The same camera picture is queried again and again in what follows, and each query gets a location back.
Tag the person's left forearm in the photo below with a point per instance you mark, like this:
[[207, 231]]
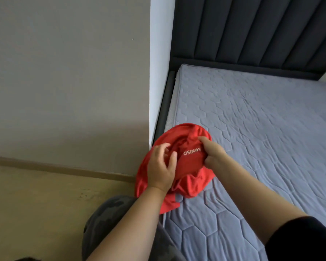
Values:
[[130, 225]]

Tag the red polo shirt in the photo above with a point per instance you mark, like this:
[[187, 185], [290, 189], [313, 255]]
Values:
[[190, 176]]

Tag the person's right hand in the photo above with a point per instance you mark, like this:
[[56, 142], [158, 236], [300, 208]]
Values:
[[213, 152]]

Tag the dark grey upholstered headboard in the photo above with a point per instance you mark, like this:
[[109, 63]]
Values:
[[250, 29]]

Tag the person's right forearm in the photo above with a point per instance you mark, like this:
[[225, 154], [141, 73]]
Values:
[[261, 198]]

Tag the person's left hand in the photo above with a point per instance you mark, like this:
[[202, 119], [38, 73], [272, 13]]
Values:
[[162, 171]]

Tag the grey quilted bed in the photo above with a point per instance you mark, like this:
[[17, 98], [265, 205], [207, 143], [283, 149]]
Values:
[[261, 127]]

